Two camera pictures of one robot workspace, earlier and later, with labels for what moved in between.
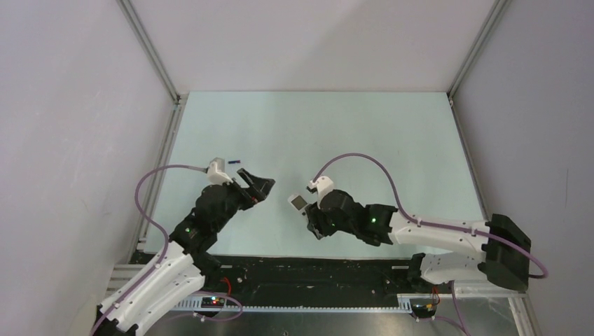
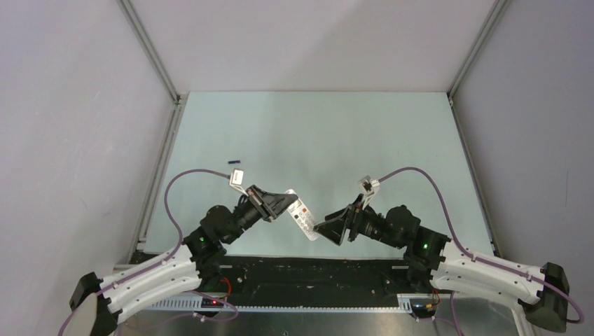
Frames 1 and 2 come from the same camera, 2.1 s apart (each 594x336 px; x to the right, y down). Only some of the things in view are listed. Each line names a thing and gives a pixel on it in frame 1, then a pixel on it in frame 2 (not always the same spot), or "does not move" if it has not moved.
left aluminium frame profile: x=137 y=255 does not move
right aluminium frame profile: x=498 y=10 does not move
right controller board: x=424 y=311 does not move
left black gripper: x=263 y=185 → x=267 y=204
